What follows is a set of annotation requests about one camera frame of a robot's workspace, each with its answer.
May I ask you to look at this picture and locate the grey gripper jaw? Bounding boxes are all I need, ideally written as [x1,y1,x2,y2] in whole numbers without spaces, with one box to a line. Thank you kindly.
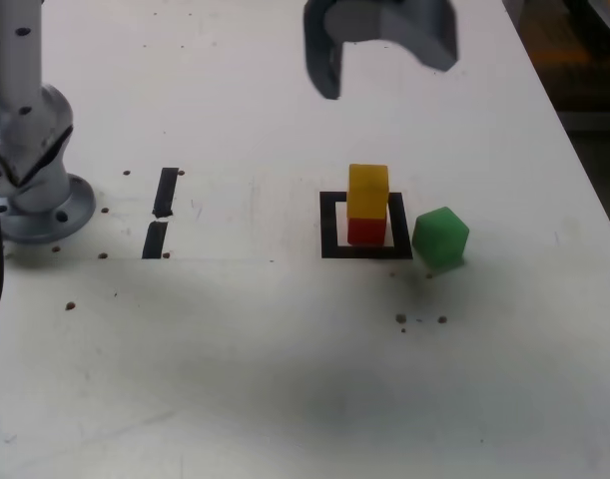
[322,0,459,74]
[303,0,346,101]

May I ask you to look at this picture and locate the yellow cube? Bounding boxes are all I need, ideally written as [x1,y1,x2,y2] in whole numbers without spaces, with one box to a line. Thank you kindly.
[347,163,389,221]

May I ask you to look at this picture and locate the red cube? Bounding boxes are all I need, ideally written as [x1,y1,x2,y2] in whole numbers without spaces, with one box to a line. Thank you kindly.
[346,217,388,246]

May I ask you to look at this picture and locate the green cube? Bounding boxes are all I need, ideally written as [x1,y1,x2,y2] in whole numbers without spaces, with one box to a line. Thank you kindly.
[411,206,470,273]

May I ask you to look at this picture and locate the black tape square outline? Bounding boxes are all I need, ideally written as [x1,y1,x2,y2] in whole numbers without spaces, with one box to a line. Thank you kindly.
[318,191,415,260]

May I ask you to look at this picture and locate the black tape strip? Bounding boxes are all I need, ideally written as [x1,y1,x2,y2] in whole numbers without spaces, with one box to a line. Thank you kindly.
[141,167,180,260]

